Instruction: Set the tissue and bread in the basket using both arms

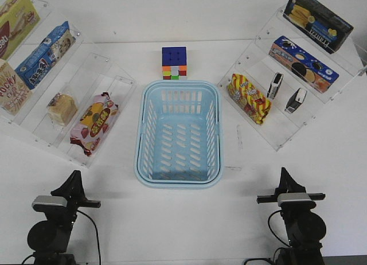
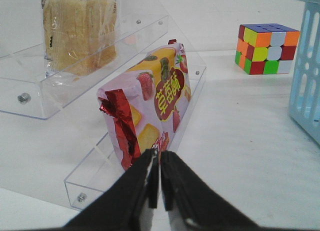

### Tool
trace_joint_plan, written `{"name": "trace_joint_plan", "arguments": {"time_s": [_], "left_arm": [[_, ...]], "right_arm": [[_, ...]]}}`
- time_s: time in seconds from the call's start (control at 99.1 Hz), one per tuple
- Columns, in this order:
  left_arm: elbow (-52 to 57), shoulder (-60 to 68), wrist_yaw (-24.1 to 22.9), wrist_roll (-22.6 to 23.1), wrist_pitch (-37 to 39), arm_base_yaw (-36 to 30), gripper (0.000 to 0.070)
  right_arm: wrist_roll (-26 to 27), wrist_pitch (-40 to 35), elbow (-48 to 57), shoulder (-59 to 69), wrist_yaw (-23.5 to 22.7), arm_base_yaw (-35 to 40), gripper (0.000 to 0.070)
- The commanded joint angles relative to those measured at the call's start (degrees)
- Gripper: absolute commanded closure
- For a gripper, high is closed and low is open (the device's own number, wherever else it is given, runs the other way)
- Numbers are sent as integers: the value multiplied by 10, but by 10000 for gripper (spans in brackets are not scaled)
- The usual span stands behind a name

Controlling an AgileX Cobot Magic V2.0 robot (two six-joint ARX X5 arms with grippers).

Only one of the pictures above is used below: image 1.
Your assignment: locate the pink strawberry snack bag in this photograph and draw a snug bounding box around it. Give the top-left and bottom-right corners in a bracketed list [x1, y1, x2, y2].
[70, 92, 119, 157]

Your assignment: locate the Pocky snack box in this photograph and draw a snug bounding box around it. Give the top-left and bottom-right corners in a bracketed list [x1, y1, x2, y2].
[0, 59, 32, 116]

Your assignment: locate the clear acrylic right shelf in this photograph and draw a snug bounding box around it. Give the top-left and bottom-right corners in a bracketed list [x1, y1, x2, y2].
[218, 8, 363, 150]

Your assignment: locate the light blue plastic basket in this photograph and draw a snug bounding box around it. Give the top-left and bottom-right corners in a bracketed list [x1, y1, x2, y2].
[134, 80, 224, 189]

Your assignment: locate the clear acrylic shelf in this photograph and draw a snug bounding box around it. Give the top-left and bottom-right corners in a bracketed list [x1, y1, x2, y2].
[0, 0, 136, 169]
[218, 8, 363, 150]

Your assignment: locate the wrapped bread slice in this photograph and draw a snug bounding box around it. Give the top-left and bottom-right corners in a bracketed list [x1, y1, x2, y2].
[47, 93, 77, 126]

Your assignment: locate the black cable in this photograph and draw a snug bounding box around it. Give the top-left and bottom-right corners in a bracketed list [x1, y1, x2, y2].
[21, 209, 101, 265]
[243, 209, 290, 265]

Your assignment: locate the black white tissue pack right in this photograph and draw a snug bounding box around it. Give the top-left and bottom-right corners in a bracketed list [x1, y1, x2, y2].
[284, 88, 307, 114]

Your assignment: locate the red yellow striped snack bag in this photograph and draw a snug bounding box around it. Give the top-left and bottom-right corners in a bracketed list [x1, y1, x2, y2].
[227, 73, 272, 124]

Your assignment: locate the left black cable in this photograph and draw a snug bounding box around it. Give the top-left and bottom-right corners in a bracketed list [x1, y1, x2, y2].
[21, 209, 101, 265]

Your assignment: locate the clear acrylic left shelf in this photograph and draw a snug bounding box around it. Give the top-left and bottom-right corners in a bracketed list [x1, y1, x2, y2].
[0, 0, 136, 169]

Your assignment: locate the yellow-green biscuit box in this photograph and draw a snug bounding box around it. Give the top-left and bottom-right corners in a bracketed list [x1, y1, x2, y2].
[1, 0, 40, 60]

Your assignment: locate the right black cable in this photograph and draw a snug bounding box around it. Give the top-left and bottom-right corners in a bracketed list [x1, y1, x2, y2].
[243, 209, 290, 265]

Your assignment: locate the multicolour puzzle cube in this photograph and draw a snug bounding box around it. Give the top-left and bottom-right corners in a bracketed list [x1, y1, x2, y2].
[162, 46, 188, 80]

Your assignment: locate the blue pink Oreo box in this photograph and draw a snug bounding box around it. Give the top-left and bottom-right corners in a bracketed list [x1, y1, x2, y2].
[269, 36, 339, 93]

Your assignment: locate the black white tissue pack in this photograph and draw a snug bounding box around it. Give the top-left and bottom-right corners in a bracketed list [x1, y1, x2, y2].
[284, 88, 307, 114]
[267, 72, 283, 99]

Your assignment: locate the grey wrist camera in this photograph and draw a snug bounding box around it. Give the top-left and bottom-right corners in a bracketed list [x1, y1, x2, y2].
[32, 195, 67, 212]
[277, 192, 312, 207]

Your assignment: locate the black lemon biscuit box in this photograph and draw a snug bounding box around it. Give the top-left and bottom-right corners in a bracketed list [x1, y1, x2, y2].
[283, 0, 354, 54]

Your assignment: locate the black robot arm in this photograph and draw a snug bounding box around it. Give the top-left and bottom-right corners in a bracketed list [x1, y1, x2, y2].
[256, 167, 326, 264]
[27, 170, 101, 264]

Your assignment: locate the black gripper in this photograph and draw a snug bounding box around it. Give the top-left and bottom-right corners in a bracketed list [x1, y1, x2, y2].
[46, 170, 101, 232]
[256, 169, 326, 233]

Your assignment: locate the blue cookie package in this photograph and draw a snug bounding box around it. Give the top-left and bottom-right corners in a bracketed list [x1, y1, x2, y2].
[15, 21, 75, 89]

